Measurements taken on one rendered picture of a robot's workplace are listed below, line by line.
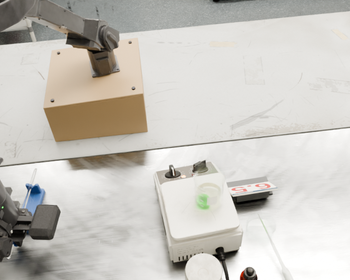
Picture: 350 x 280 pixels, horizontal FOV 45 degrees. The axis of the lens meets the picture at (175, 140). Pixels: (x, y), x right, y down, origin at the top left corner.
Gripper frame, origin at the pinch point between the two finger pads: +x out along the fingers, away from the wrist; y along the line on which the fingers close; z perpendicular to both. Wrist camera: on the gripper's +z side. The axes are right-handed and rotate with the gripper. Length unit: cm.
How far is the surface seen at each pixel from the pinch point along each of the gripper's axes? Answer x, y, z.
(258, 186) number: 1.9, 45.4, -13.3
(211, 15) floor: 97, 39, -231
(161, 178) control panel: -0.9, 26.2, -12.9
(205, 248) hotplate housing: -0.3, 35.0, 1.5
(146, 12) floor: 96, -8, -236
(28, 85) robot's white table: 4.4, -12.3, -46.5
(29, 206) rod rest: 3.0, -0.3, -8.1
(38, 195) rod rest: 3.0, 0.7, -10.9
